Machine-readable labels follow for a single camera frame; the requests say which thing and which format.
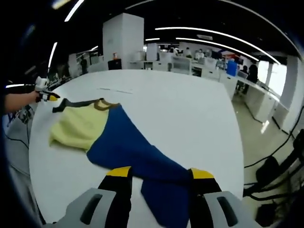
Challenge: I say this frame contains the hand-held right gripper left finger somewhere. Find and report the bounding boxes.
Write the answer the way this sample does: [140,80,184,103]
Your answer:
[52,165,133,228]

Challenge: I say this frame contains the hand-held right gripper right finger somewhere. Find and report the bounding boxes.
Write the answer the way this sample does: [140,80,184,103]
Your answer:
[188,167,261,228]

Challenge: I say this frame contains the yellow and blue garment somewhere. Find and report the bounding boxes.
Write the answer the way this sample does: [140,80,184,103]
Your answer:
[48,97,192,228]

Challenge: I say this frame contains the person's left hand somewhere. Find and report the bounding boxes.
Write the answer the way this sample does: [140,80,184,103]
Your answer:
[28,91,40,103]

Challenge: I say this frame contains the black equipment stand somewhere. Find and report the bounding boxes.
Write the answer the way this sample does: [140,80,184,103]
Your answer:
[243,129,304,221]

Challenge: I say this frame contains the black case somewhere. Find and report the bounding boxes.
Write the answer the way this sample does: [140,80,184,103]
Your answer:
[108,59,122,71]

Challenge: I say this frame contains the white ceiling strip lights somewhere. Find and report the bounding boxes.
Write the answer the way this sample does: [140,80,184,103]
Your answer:
[47,0,282,71]

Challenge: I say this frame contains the white square column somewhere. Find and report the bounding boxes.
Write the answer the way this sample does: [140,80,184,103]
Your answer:
[280,56,304,133]
[102,13,145,71]

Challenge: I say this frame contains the white office workstation desks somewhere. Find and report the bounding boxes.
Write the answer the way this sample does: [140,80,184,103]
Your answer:
[129,44,289,133]

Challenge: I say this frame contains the blue bin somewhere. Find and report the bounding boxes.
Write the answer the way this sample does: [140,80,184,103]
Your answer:
[226,61,238,76]

